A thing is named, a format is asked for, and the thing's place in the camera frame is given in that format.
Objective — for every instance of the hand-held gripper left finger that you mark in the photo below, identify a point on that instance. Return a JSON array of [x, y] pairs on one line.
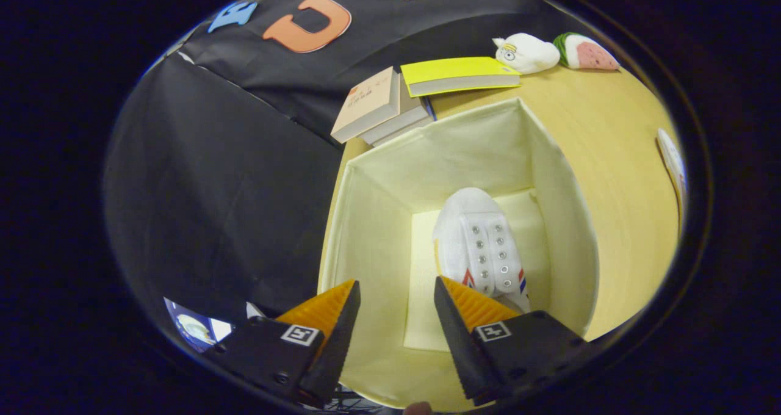
[[338, 348]]

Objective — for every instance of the cream fabric storage box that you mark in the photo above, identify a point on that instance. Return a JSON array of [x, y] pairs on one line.
[[378, 220]]

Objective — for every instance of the white plush toy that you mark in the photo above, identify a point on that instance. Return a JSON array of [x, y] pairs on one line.
[[528, 54]]

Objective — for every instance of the black backdrop cloth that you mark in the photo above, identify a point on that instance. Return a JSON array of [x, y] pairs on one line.
[[213, 189]]

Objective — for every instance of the yellow cover book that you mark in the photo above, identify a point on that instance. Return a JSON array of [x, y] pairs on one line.
[[454, 70]]

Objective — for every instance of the beige cover book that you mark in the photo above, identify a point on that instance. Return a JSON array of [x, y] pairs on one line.
[[366, 101]]

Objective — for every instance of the watermelon slice plush toy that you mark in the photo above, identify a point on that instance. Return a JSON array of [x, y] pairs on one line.
[[586, 54]]

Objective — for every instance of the grey paperback book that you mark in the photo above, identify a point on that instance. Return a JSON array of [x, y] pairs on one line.
[[403, 121]]

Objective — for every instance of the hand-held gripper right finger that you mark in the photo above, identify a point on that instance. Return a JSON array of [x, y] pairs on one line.
[[460, 348]]

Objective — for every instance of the white lace-up shoe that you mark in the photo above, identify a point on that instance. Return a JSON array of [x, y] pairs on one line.
[[671, 158], [470, 220]]

